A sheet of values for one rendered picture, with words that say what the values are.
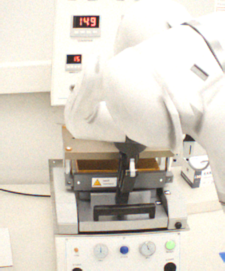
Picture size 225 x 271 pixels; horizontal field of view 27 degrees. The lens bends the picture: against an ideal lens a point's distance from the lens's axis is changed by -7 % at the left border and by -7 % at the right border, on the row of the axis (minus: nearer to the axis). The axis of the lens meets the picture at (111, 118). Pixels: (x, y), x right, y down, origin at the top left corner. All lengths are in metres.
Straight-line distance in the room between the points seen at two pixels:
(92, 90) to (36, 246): 0.80
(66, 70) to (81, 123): 0.50
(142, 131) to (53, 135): 1.28
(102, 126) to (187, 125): 0.41
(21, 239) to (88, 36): 0.64
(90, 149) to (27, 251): 0.41
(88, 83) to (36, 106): 1.00
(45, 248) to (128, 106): 1.00
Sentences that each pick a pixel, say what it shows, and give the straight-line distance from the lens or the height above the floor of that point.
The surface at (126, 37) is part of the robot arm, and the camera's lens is 0.58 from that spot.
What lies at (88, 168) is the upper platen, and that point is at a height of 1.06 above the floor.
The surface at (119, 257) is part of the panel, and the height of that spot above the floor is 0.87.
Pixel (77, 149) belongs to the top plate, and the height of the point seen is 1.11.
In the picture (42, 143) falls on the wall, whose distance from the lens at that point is 1.75.
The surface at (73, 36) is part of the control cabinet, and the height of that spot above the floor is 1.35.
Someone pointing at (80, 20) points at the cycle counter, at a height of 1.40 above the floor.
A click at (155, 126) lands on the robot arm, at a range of 0.46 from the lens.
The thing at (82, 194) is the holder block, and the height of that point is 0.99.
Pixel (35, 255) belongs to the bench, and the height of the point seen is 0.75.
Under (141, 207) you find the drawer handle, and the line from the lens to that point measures 1.15.
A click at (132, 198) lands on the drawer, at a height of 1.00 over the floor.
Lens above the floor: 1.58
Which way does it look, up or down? 20 degrees down
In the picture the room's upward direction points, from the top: 2 degrees clockwise
